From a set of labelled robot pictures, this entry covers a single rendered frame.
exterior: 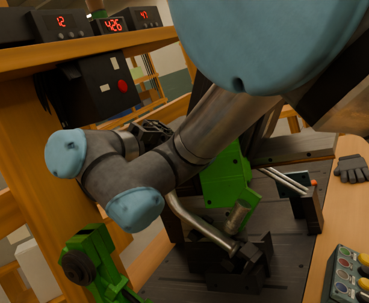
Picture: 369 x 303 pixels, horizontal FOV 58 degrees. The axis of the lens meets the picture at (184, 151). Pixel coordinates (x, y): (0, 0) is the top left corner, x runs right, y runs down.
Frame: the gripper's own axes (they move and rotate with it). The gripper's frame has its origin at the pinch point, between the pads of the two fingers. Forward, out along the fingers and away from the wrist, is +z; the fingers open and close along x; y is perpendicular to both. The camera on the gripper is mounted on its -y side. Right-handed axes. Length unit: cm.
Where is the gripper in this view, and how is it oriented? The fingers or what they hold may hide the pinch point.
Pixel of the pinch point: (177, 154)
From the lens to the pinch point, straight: 79.8
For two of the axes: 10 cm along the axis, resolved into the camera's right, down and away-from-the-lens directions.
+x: -7.4, -5.3, 4.2
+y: 4.3, -8.5, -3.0
